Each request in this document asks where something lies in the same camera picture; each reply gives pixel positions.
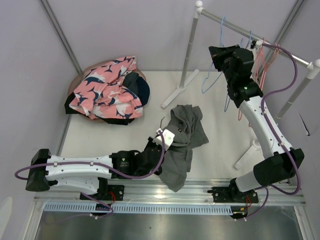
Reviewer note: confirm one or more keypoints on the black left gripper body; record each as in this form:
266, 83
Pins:
151, 145

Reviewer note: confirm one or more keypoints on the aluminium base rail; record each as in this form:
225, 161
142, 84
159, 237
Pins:
154, 191

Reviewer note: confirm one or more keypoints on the metal clothes rack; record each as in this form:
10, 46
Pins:
313, 68

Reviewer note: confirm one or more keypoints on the pink patterned shorts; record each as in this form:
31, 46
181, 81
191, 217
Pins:
101, 94

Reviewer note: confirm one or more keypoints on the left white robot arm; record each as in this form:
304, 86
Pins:
90, 176

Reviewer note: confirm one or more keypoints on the white slotted cable duct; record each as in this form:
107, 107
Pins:
135, 208

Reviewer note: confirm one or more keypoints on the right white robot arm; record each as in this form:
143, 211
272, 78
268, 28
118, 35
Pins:
281, 159

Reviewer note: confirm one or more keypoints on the navy blue shorts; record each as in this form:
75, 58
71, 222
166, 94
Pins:
136, 84

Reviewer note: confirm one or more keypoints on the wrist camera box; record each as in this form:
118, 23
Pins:
257, 49
164, 137

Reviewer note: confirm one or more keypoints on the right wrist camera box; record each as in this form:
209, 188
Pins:
257, 49

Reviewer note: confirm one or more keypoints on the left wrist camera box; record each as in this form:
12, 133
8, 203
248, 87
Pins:
164, 137

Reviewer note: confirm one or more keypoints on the grey shorts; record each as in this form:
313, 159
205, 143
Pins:
185, 124

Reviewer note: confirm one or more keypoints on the pink translucent plastic basket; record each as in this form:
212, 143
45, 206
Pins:
77, 81

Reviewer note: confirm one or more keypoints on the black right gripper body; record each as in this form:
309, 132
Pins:
228, 73

